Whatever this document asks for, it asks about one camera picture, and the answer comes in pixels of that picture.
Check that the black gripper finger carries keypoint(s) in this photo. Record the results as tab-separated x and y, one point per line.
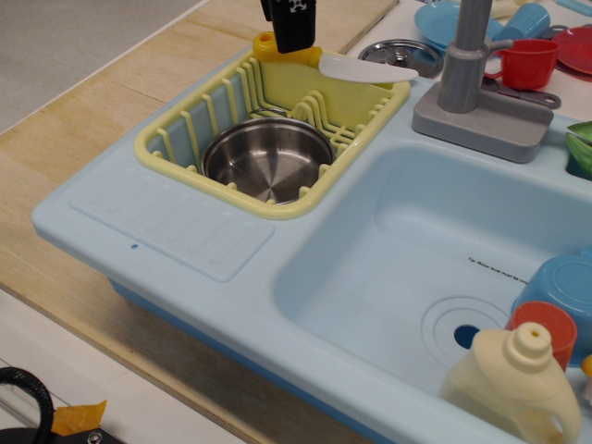
293	23

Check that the yellow handled white toy knife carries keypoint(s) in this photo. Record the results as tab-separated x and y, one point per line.
334	66

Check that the steel pot lid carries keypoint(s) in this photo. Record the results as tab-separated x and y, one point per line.
405	54

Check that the stainless steel pot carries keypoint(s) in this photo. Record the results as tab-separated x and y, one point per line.
268	158

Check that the yellow dish rack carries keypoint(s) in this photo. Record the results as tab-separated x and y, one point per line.
349	114

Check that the light blue plate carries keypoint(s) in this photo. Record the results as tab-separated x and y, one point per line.
435	23

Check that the grey toy faucet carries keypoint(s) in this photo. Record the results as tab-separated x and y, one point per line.
457	110

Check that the blue toy cup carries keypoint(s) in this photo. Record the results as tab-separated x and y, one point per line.
530	21

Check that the grey toy utensil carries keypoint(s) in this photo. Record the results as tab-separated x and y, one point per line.
546	99

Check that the red plate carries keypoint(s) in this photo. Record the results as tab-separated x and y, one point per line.
574	49

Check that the light blue toy sink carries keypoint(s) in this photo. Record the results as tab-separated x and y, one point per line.
356	303

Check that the green toy bowl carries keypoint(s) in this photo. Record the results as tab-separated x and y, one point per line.
578	139

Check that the wooden board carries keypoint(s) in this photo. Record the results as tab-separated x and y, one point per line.
57	141

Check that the blue bowl in sink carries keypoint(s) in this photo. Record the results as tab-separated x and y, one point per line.
565	281

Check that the red cup in sink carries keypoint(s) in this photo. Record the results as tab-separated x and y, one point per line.
557	322

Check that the cream detergent bottle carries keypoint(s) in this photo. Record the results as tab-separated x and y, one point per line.
510	379

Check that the yellow toy at edge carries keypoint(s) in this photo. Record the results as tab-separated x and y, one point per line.
586	366

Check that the yellow tape piece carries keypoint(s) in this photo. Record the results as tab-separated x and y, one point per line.
72	420

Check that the black base with screw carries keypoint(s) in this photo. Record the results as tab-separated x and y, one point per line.
18	435

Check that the red toy cup with handle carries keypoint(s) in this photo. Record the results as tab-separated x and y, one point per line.
527	65

